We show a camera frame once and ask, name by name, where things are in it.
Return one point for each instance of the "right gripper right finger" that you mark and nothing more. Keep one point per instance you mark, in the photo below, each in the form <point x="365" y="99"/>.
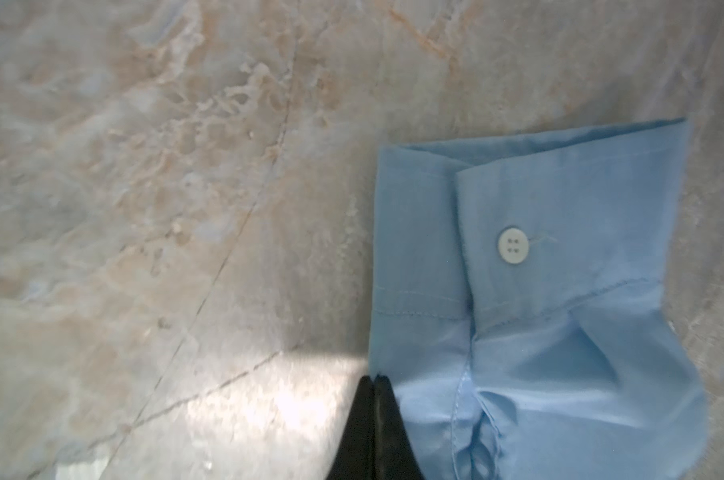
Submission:
<point x="394" y="458"/>

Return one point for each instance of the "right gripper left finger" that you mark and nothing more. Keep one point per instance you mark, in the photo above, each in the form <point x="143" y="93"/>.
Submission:
<point x="354" y="458"/>

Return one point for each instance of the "light blue long sleeve shirt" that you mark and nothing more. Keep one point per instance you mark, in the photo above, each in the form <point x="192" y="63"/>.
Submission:
<point x="518" y="304"/>

